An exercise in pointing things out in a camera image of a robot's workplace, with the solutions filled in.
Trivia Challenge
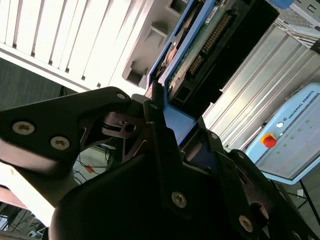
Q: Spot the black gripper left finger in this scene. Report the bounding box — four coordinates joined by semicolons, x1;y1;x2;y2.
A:
0;81;191;221

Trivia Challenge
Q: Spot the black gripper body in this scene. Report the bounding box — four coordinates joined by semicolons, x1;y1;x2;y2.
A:
49;152;266;240

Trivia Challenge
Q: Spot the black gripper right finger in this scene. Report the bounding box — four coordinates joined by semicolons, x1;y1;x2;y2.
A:
199;129;320;240

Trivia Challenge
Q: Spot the hard disk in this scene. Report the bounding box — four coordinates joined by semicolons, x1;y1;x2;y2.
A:
146;0;296;173

